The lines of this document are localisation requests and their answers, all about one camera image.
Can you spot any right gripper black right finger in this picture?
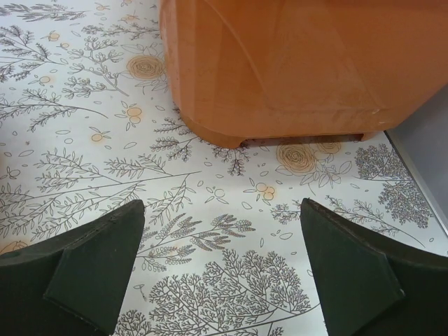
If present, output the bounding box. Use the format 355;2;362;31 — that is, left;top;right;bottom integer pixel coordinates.
300;198;447;335

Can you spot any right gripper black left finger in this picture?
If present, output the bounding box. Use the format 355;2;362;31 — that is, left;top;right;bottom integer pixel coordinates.
1;199;145;335

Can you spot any floral patterned table mat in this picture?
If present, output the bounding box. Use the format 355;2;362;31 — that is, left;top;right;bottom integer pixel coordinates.
1;1;447;335

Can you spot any orange plastic tub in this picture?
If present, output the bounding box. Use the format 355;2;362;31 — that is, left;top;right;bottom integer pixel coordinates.
160;1;447;148

